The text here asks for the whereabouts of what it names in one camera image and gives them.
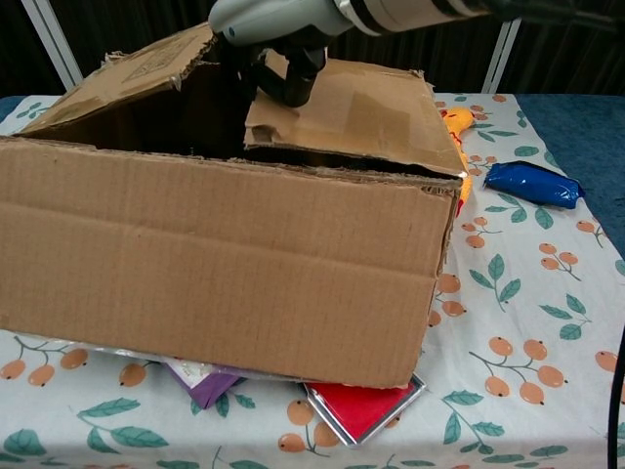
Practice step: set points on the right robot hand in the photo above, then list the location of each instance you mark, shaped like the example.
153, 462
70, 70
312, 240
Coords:
273, 19

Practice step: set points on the large brown cardboard box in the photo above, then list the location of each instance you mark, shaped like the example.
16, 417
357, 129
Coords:
220, 264

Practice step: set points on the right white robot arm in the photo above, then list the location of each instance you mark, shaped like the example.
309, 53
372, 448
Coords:
415, 14

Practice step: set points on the small purple white box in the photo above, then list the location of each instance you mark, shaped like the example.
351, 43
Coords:
205, 386

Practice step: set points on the black partition screen panel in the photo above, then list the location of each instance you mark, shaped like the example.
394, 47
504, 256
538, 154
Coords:
19, 54
571, 58
439, 54
127, 24

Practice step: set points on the yellow rubber chicken toy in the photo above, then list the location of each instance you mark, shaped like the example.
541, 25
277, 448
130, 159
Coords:
459, 122

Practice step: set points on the blue foil snack packet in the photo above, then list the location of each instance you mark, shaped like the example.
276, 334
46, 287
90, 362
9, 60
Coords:
532, 183

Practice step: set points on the floral print tablecloth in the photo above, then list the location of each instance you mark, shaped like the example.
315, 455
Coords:
527, 303

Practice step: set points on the red flat metal-rimmed case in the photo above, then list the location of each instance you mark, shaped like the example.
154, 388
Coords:
366, 410

